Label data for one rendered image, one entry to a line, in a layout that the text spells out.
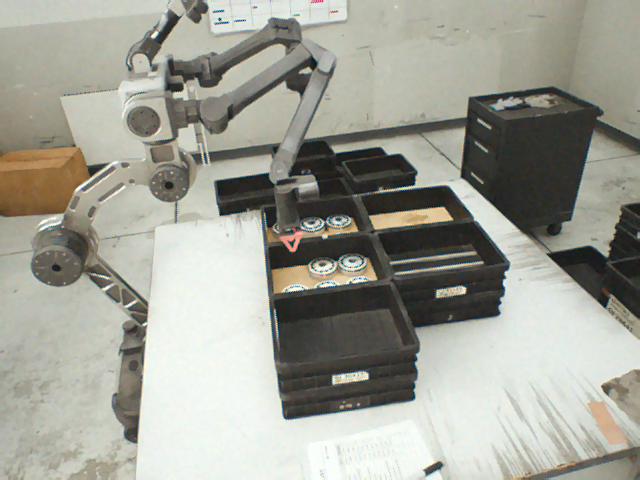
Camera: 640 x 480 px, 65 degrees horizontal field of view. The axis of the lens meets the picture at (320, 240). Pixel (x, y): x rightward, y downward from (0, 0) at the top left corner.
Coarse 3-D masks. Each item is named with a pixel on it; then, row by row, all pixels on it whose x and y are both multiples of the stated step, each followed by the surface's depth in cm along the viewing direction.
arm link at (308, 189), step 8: (280, 168) 147; (280, 176) 147; (296, 176) 149; (304, 176) 150; (312, 176) 150; (280, 184) 151; (304, 184) 148; (312, 184) 149; (304, 192) 148; (312, 192) 148; (304, 200) 149
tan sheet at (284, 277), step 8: (336, 264) 188; (368, 264) 187; (272, 272) 186; (280, 272) 186; (288, 272) 186; (296, 272) 186; (304, 272) 185; (368, 272) 183; (280, 280) 182; (288, 280) 182; (296, 280) 182; (304, 280) 181; (312, 280) 181; (336, 280) 180; (344, 280) 180; (280, 288) 178
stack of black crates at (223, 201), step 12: (216, 180) 308; (228, 180) 309; (240, 180) 311; (252, 180) 313; (264, 180) 315; (216, 192) 295; (228, 192) 314; (240, 192) 315; (252, 192) 315; (264, 192) 315; (228, 204) 286; (240, 204) 289; (252, 204) 291; (264, 204) 292
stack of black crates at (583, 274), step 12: (552, 252) 265; (564, 252) 266; (576, 252) 268; (588, 252) 270; (600, 252) 263; (564, 264) 271; (576, 264) 273; (588, 264) 272; (600, 264) 263; (576, 276) 264; (588, 276) 264; (600, 276) 263; (588, 288) 255
